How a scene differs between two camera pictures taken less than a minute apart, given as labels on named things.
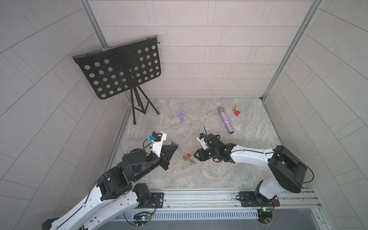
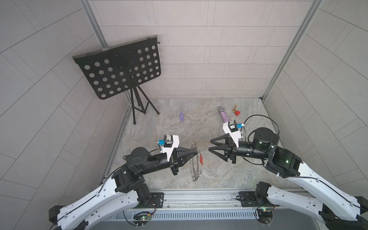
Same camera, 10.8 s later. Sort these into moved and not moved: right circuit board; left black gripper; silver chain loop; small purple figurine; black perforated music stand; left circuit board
Moved: left black gripper; silver chain loop
Not moved: left circuit board; right circuit board; small purple figurine; black perforated music stand
